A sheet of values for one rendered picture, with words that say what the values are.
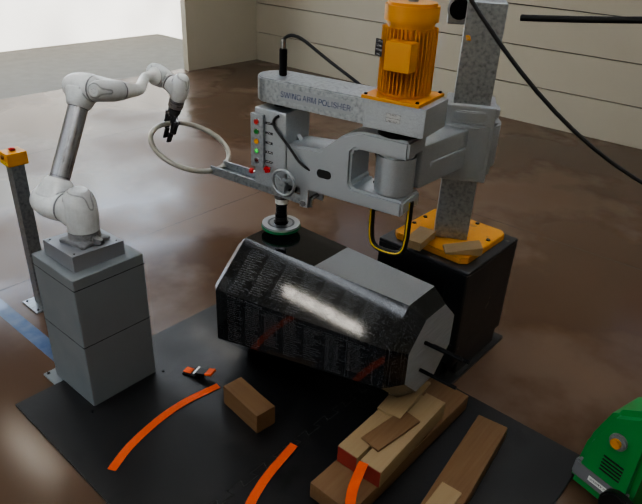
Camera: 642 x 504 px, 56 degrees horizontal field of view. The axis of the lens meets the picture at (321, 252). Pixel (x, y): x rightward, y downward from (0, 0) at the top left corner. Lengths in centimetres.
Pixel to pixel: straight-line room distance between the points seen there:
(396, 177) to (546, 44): 623
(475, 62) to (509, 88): 590
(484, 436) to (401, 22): 203
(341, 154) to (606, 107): 615
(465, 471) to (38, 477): 202
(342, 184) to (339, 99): 41
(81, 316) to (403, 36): 201
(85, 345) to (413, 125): 195
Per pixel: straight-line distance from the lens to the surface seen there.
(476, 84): 330
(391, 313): 289
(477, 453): 325
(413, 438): 308
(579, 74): 880
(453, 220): 355
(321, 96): 292
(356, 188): 298
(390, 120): 275
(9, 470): 342
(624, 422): 304
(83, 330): 329
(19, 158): 407
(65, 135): 338
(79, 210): 319
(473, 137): 330
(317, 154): 302
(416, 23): 267
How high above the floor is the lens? 236
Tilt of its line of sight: 29 degrees down
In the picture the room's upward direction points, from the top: 3 degrees clockwise
